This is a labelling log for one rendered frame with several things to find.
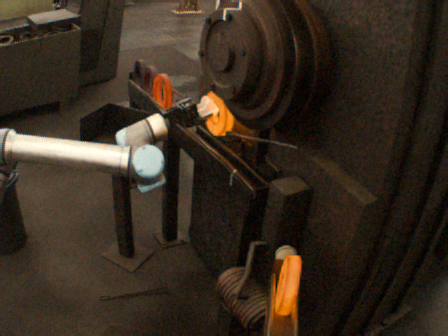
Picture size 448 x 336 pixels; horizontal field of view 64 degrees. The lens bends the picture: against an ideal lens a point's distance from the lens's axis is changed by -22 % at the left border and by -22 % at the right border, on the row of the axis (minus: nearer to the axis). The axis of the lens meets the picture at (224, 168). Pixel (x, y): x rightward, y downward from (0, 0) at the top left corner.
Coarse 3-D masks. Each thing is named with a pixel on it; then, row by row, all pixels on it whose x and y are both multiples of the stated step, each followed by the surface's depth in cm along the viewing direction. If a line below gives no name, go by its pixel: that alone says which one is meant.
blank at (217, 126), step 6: (210, 96) 153; (216, 102) 150; (222, 102) 146; (222, 108) 147; (216, 114) 157; (222, 114) 148; (228, 114) 146; (210, 120) 155; (216, 120) 155; (222, 120) 148; (228, 120) 147; (210, 126) 156; (216, 126) 152; (222, 126) 149; (228, 126) 148; (216, 132) 153; (222, 132) 150
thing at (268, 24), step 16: (224, 0) 124; (240, 0) 113; (256, 0) 109; (256, 16) 107; (272, 16) 104; (272, 32) 106; (272, 48) 106; (272, 64) 108; (272, 80) 110; (256, 96) 116; (272, 96) 113; (240, 112) 129; (256, 112) 121
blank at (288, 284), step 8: (288, 256) 100; (296, 256) 100; (288, 264) 96; (296, 264) 96; (288, 272) 94; (296, 272) 94; (280, 280) 104; (288, 280) 93; (296, 280) 93; (280, 288) 103; (288, 288) 93; (296, 288) 93; (280, 296) 96; (288, 296) 93; (280, 304) 94; (288, 304) 93; (280, 312) 95; (288, 312) 95
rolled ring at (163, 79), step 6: (156, 78) 197; (162, 78) 190; (168, 78) 191; (156, 84) 199; (162, 84) 191; (168, 84) 189; (156, 90) 202; (168, 90) 189; (156, 96) 202; (168, 96) 189; (162, 102) 202; (168, 102) 191; (168, 108) 193
